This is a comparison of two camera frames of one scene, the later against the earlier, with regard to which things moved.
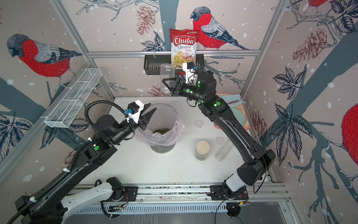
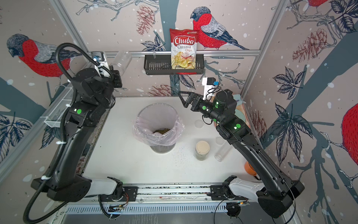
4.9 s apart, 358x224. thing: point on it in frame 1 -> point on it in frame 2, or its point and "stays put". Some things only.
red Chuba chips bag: (183, 45) stays put
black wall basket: (152, 65) stays put
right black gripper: (178, 82) -> (194, 98)
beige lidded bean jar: (202, 149) stays put
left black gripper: (144, 119) -> (117, 82)
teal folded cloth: (233, 100) stays put
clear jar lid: (219, 140) stays put
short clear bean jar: (167, 70) -> (121, 61)
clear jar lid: (198, 123) stays put
